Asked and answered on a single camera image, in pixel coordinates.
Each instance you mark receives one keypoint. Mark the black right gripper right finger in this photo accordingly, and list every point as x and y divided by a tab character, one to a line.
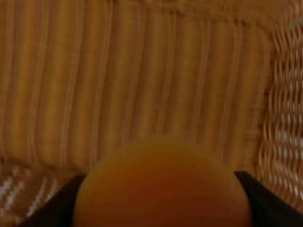
268	210

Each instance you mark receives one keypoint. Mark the red yellow peach fruit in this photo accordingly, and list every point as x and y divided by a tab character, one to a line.
161	182

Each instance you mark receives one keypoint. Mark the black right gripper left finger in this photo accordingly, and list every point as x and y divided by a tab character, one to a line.
57	212

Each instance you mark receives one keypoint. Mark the light orange wicker basket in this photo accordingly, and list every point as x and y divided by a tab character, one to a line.
81	78

